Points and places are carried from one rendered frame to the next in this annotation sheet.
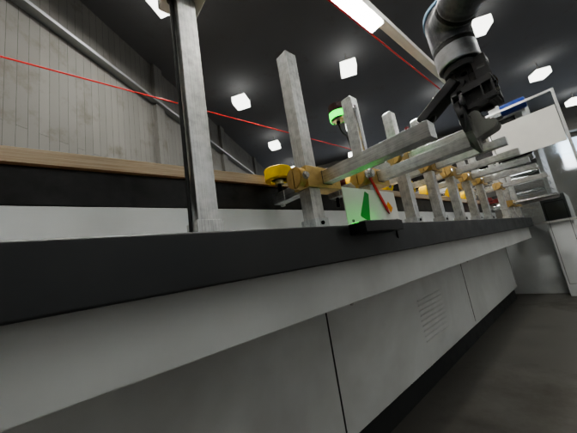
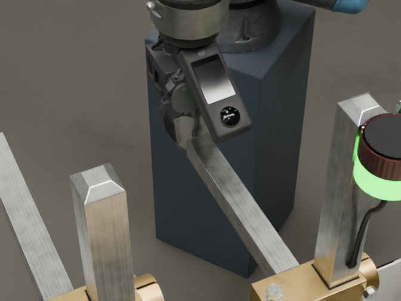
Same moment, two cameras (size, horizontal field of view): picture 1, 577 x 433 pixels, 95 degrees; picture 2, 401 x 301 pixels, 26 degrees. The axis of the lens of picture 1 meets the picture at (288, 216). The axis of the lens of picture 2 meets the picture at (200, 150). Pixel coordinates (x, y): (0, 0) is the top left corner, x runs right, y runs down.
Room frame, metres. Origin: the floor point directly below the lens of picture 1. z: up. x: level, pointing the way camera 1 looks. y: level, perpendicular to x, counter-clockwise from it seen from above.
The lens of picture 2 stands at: (1.35, -0.23, 1.62)
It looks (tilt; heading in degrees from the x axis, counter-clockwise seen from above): 45 degrees down; 196
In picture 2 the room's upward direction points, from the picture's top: straight up
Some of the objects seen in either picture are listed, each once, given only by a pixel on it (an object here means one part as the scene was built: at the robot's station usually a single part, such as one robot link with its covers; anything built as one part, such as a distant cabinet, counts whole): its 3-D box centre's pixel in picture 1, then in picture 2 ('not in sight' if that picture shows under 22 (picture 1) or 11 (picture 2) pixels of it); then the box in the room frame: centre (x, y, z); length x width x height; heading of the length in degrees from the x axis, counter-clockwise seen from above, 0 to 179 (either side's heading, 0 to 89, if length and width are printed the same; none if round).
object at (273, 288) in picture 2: not in sight; (274, 292); (0.81, -0.30, 0.88); 0.02 x 0.02 x 0.01
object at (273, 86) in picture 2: not in sight; (228, 134); (0.01, -0.55, 0.30); 0.25 x 0.25 x 0.60; 77
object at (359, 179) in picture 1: (368, 179); (316, 294); (0.78, -0.26, 0.85); 0.14 x 0.06 x 0.05; 131
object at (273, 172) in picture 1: (280, 186); not in sight; (0.73, 0.01, 0.85); 0.08 x 0.08 x 0.11
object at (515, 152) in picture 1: (454, 171); not in sight; (1.27, -0.85, 0.95); 0.50 x 0.04 x 0.04; 41
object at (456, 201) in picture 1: (452, 187); not in sight; (1.26, -0.81, 0.87); 0.04 x 0.04 x 0.48; 41
